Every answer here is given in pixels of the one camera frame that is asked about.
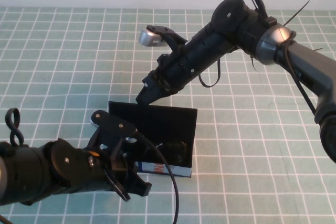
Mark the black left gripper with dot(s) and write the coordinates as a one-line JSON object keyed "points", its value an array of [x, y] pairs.
{"points": [[113, 163]]}

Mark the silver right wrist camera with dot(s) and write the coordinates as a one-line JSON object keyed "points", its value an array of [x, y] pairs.
{"points": [[151, 39]]}

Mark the black framed glasses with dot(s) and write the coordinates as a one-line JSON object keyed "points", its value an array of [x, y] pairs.
{"points": [[175, 150]]}

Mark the green white checked tablecloth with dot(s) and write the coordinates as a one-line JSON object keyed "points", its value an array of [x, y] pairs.
{"points": [[249, 155]]}

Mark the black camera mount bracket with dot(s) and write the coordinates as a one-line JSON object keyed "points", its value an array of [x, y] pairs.
{"points": [[113, 124], [170, 36]]}

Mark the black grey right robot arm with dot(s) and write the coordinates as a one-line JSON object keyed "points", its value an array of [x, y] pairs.
{"points": [[302, 58]]}

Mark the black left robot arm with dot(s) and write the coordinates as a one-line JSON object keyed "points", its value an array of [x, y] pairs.
{"points": [[39, 171]]}

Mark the black left camera mount bracket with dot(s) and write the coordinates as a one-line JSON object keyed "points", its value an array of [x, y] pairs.
{"points": [[113, 124]]}

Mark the black right camera mount bracket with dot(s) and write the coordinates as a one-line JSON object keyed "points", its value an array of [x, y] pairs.
{"points": [[170, 36]]}

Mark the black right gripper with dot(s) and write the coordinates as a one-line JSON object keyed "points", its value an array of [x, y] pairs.
{"points": [[174, 70]]}

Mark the black glasses case blue print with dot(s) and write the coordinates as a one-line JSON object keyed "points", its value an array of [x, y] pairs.
{"points": [[162, 121]]}

